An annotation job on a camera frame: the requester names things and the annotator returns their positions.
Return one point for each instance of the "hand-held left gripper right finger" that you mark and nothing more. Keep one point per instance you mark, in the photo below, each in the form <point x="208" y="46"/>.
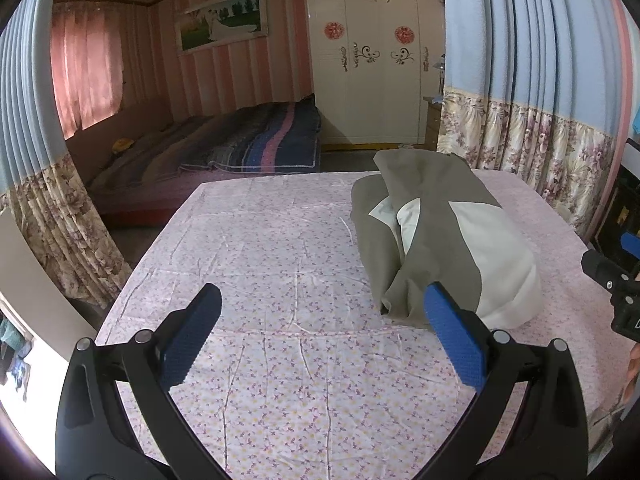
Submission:
<point x="455" y="340"/>

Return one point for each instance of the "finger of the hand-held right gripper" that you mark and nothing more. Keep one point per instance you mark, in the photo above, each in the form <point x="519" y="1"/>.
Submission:
<point x="632" y="242"/>
<point x="602" y="267"/>

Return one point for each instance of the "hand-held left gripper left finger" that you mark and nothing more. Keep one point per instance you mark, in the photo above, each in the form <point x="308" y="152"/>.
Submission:
<point x="192" y="340"/>

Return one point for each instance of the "olive and cream jacket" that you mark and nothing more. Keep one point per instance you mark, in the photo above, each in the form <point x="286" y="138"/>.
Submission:
<point x="435" y="230"/>

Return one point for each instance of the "teal and blue clothes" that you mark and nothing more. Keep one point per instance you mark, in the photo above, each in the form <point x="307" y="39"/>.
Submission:
<point x="12" y="355"/>

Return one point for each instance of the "person's right hand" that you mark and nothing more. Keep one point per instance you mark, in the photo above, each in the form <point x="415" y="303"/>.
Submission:
<point x="634" y="370"/>

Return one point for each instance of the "blue cloth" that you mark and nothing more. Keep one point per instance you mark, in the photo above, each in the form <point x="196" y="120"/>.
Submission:
<point x="636" y="122"/>

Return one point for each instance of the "brown bed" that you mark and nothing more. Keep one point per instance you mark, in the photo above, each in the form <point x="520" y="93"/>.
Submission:
<point x="150" y="170"/>

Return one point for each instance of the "yellow toy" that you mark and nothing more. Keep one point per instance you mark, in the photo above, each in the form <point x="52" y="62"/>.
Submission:
<point x="122" y="145"/>

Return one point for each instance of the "striped blanket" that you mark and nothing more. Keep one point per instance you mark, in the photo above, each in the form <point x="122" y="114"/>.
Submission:
<point x="270" y="140"/>

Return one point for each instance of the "wooden dresser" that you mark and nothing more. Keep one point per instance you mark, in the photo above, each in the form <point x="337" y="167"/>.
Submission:
<point x="432" y="120"/>

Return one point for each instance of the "blue curtain with floral hem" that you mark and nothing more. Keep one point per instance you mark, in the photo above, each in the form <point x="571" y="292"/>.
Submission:
<point x="500" y="35"/>
<point x="30" y="135"/>

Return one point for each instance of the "white wardrobe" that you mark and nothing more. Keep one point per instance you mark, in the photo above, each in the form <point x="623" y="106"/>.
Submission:
<point x="370" y="100"/>

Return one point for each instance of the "desk lamp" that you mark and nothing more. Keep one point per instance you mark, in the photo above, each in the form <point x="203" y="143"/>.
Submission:
<point x="439" y="67"/>

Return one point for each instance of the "pink window curtain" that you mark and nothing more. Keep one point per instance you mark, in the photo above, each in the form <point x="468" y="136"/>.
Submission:
<point x="85" y="70"/>

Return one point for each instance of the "red paper flower decoration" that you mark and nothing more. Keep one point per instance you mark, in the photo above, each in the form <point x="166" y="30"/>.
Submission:
<point x="334" y="30"/>
<point x="405" y="35"/>

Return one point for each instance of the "framed wall picture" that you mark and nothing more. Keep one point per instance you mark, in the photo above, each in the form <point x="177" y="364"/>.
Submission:
<point x="225" y="20"/>

